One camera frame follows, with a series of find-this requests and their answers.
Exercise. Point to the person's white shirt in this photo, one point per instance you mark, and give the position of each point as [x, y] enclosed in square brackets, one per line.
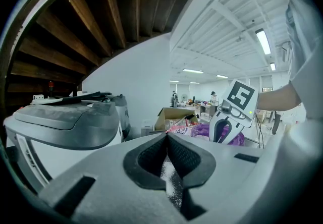
[308, 86]

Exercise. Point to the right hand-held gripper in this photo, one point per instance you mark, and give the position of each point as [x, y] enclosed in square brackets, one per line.
[241, 95]

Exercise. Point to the dark wooden staircase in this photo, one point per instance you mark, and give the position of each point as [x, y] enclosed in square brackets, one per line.
[75, 28]

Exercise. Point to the brown wooden desk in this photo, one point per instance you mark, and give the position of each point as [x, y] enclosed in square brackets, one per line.
[208, 110]

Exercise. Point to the purple plastic bucket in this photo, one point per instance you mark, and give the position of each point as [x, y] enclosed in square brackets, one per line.
[202, 131]

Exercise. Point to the brown cardboard box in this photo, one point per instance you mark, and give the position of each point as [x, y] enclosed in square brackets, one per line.
[171, 114]

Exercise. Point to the white and grey washing machine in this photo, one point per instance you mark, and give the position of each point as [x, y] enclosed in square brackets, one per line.
[63, 147]

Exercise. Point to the black flat panel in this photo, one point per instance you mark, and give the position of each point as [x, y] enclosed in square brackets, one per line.
[75, 97]

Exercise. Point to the pink printed packet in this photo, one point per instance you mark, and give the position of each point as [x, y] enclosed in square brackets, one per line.
[178, 131]

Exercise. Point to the grey rounded appliance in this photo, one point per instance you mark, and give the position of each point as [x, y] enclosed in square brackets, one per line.
[123, 114]

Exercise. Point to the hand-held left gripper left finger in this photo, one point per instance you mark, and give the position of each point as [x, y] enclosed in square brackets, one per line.
[106, 187]

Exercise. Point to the person's right forearm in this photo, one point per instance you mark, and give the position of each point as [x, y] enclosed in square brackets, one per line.
[277, 98]

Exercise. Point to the red canister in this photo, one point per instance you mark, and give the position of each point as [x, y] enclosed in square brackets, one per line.
[51, 86]

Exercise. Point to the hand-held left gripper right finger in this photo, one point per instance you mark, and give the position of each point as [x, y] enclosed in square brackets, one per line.
[222, 180]

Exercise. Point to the standing fan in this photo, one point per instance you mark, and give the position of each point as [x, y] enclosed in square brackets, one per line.
[183, 97]

